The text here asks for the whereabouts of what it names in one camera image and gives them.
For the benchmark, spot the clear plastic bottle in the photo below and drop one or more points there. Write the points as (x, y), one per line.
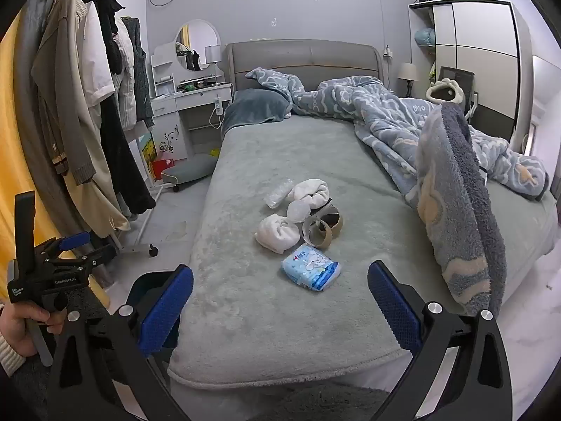
(278, 194)

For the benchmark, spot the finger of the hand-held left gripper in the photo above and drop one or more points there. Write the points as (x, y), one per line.
(73, 241)
(101, 254)

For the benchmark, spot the white shirt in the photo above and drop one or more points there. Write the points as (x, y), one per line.
(98, 61)

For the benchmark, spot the dark grey fleece clothing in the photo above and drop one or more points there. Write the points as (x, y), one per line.
(324, 403)

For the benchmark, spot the bedside lamp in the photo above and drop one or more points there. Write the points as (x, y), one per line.
(407, 72)

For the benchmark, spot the white wardrobe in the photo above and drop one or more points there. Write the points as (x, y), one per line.
(482, 52)

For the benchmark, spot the round mirror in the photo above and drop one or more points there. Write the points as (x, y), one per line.
(199, 37)

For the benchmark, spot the black hanging garment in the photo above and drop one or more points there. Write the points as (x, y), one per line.
(105, 13)

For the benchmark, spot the cardboard tape roll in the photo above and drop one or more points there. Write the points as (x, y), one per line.
(317, 239)
(337, 223)

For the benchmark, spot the blue-grey pillow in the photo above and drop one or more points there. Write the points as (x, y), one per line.
(254, 109)

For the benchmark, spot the person's left forearm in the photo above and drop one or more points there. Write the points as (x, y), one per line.
(8, 357)

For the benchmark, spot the yellow cloth on floor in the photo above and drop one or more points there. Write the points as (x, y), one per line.
(214, 152)

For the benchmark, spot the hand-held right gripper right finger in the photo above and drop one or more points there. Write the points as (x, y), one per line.
(394, 311)

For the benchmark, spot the white vanity desk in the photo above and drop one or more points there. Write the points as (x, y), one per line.
(197, 96)

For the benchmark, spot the grey bed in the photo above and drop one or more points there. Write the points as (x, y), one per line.
(307, 153)

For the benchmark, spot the white desk lamp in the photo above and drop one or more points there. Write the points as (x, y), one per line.
(212, 55)

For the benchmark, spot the cream long coat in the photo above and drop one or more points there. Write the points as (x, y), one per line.
(98, 193)

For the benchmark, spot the blue patterned fleece blanket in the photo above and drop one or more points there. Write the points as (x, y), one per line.
(372, 109)

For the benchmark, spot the colourful box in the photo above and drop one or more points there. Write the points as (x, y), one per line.
(153, 158)

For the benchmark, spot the grey cushion stool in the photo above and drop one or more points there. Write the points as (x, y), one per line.
(188, 169)

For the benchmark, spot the blue plush pillow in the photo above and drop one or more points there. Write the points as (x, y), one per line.
(425, 36)

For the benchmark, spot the dark grey vest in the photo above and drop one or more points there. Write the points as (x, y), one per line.
(140, 79)

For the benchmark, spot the black chair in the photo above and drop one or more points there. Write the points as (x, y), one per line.
(462, 76)

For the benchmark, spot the blue tissue packet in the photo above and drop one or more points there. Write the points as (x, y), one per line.
(309, 267)

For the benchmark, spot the white plush toy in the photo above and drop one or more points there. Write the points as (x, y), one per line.
(456, 92)

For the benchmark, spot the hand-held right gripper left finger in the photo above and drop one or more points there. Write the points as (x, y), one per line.
(168, 311)

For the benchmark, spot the white clothes rack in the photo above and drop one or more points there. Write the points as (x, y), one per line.
(141, 228)

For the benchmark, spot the person's left hand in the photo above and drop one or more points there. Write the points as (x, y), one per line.
(19, 329)

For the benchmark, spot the black long coat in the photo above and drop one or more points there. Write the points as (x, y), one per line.
(125, 171)

